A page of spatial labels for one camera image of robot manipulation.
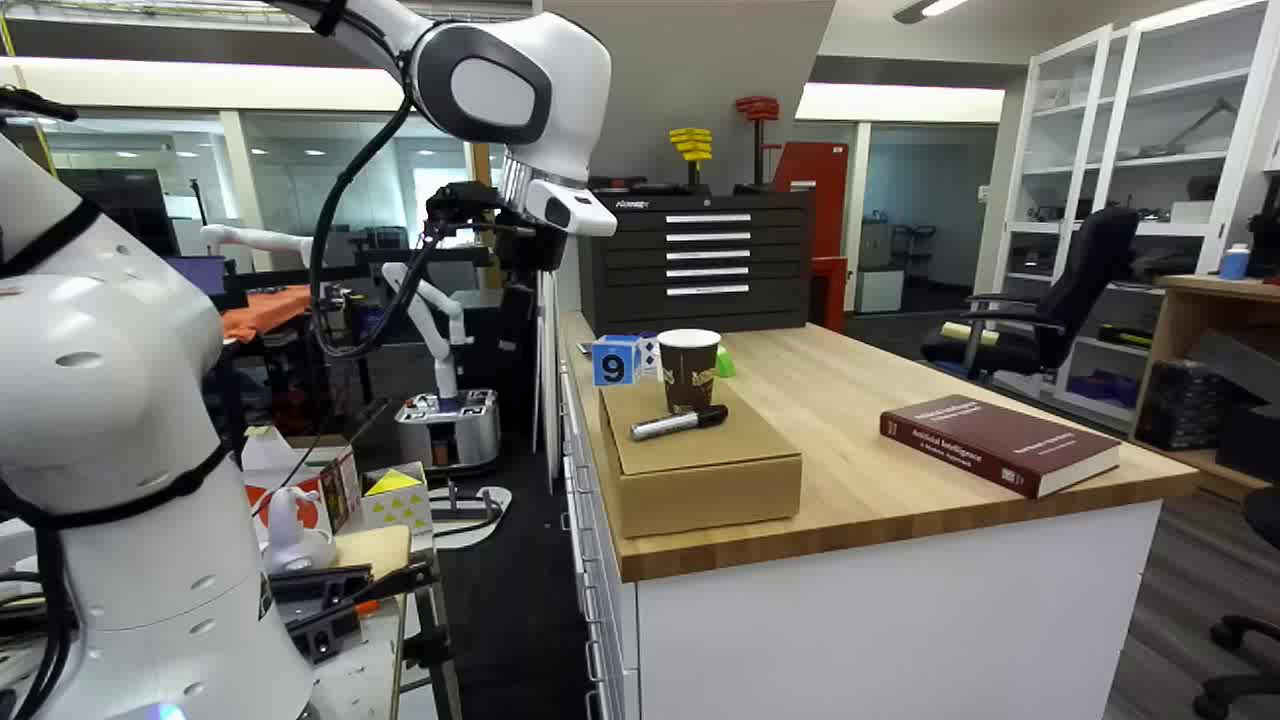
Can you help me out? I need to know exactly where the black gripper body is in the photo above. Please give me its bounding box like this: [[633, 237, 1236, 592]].
[[493, 212, 571, 281]]

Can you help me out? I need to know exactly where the black marker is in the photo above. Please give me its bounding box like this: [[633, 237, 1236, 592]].
[[628, 403, 731, 446]]

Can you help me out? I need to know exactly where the brown paper coffee cup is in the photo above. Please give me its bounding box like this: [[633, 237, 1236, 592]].
[[653, 325, 726, 417]]

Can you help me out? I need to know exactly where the black drawer cabinet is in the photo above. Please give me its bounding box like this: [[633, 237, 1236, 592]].
[[575, 184, 817, 335]]

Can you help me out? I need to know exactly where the blue number cube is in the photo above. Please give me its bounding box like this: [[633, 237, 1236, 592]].
[[589, 334, 647, 391]]

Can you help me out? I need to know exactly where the yellow sign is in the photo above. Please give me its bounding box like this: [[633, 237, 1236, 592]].
[[663, 125, 720, 168]]

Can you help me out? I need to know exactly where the orange cloth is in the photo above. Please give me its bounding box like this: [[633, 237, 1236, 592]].
[[215, 281, 317, 347]]

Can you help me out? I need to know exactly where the flat cardboard box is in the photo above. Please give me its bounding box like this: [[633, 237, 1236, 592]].
[[598, 378, 809, 545]]

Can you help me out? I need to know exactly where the red cabinet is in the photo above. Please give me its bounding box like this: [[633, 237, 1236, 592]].
[[773, 142, 854, 335]]

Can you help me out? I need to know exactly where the yellow white cube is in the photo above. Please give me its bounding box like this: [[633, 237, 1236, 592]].
[[355, 462, 437, 545]]

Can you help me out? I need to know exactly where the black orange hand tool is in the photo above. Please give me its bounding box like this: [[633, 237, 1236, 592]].
[[271, 565, 413, 666]]

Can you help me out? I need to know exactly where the dark red hardcover book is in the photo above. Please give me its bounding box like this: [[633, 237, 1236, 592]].
[[875, 391, 1126, 505]]

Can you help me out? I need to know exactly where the white counter cabinet base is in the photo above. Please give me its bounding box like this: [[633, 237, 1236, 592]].
[[558, 383, 1167, 720]]

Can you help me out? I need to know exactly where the black office chair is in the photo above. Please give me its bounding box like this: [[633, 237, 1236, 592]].
[[919, 204, 1148, 391]]

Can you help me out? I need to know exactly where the white glass door shelf cabinet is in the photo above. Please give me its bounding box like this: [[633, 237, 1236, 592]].
[[998, 0, 1280, 292]]

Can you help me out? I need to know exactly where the wooden shelf desk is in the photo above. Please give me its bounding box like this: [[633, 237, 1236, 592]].
[[1133, 274, 1280, 505]]

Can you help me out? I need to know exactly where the black swivel chair base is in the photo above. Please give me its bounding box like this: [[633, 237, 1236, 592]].
[[1194, 486, 1280, 720]]

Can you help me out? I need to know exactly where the black camera on stand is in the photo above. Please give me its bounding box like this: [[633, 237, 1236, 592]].
[[421, 181, 507, 292]]

